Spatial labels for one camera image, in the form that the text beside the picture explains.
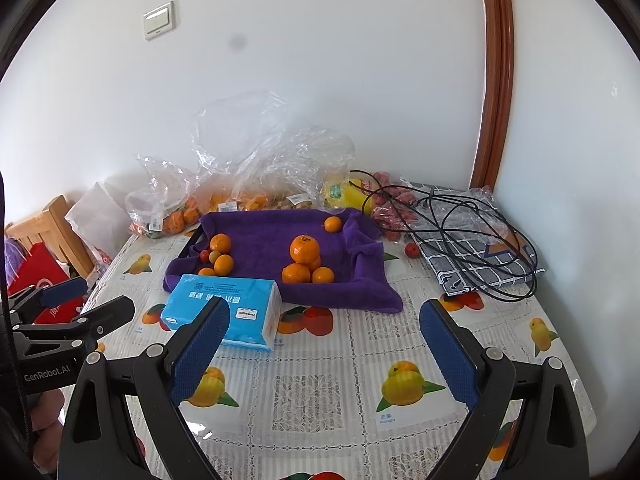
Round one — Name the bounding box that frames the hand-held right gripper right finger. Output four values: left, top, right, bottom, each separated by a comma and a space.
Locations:
419, 299, 591, 480

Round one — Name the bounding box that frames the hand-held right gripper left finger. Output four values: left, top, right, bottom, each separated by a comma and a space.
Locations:
57, 297, 232, 480

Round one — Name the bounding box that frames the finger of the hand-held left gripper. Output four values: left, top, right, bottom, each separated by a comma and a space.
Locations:
12, 295, 136, 346
7, 275, 87, 311

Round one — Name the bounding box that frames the black tray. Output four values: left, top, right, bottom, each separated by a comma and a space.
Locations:
182, 225, 206, 261

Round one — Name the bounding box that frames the bag of red fruits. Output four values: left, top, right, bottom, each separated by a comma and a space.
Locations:
367, 171, 426, 241

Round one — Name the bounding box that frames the person's left hand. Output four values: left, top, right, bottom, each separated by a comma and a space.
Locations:
27, 387, 66, 466

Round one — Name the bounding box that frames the red paper bag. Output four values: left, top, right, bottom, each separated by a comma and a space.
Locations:
6, 242, 86, 323

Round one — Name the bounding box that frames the wooden chair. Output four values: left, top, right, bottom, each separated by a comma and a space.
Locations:
5, 195, 96, 281

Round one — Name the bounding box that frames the blue tissue pack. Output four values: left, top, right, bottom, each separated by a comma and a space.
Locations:
160, 274, 283, 352

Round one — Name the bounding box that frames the white plastic bag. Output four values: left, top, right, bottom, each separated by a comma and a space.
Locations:
65, 180, 136, 268

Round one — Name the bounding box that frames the checkered cloth in plastic wrap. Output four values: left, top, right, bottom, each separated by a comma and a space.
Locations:
415, 182, 546, 297

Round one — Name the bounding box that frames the fruit-print tablecloth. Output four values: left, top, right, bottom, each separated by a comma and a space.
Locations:
75, 232, 598, 480

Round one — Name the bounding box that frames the clear bag of oranges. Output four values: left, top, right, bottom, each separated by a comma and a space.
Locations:
125, 155, 201, 238

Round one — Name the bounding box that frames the purple towel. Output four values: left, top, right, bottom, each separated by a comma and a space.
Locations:
163, 207, 405, 313

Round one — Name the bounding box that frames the tall clear plastic bag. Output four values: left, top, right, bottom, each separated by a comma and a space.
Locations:
189, 89, 291, 213

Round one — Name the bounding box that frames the crumpled clear bag of nuts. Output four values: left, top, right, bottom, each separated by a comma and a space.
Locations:
235, 127, 356, 211

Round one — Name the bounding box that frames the black cable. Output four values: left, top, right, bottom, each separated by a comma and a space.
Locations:
349, 170, 546, 302

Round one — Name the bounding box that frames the brown wooden door frame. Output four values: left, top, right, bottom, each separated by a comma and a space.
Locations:
470, 0, 516, 190

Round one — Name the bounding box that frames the white light switch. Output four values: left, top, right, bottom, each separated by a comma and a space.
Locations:
142, 1, 177, 42

